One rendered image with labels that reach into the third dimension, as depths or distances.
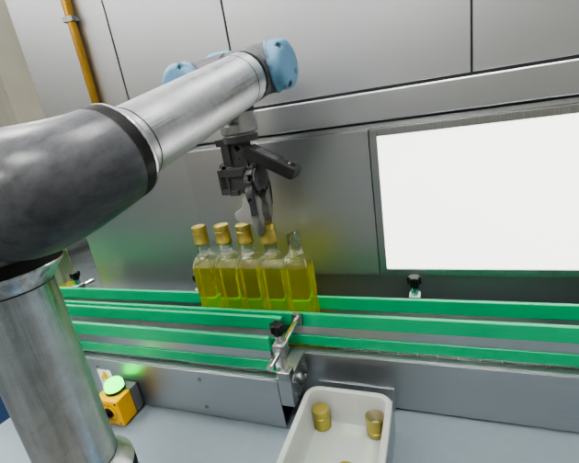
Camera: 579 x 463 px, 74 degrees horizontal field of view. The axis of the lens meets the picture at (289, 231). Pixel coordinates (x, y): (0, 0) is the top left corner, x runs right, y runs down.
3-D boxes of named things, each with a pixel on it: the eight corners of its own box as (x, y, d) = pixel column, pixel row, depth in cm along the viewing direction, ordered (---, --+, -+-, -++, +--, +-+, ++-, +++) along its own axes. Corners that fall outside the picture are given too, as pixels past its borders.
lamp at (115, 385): (130, 384, 92) (126, 374, 91) (116, 398, 88) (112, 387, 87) (115, 381, 93) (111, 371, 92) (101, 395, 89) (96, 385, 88)
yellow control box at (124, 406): (145, 405, 94) (137, 381, 92) (124, 430, 88) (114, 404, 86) (123, 401, 97) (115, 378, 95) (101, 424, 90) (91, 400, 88)
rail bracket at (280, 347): (309, 344, 85) (300, 295, 81) (282, 400, 71) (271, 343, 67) (296, 344, 86) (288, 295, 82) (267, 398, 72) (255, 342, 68)
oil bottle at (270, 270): (300, 328, 93) (287, 246, 86) (293, 342, 88) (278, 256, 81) (279, 326, 95) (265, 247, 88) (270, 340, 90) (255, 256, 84)
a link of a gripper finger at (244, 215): (242, 236, 84) (236, 195, 82) (266, 236, 82) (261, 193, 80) (234, 240, 81) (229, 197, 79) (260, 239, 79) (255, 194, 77)
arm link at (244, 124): (260, 108, 78) (243, 111, 71) (264, 131, 80) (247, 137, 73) (228, 114, 81) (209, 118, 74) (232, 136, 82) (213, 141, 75)
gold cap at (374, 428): (385, 410, 74) (387, 427, 75) (367, 406, 75) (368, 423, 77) (381, 424, 71) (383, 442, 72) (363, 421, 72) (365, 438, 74)
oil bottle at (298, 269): (323, 329, 91) (311, 246, 84) (317, 344, 86) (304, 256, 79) (300, 328, 93) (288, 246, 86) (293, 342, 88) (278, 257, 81)
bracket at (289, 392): (311, 376, 86) (307, 350, 84) (298, 408, 78) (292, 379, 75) (296, 374, 87) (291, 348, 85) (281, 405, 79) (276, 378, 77)
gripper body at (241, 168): (238, 189, 87) (227, 135, 83) (273, 186, 83) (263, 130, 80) (221, 198, 80) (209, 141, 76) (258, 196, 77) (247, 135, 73)
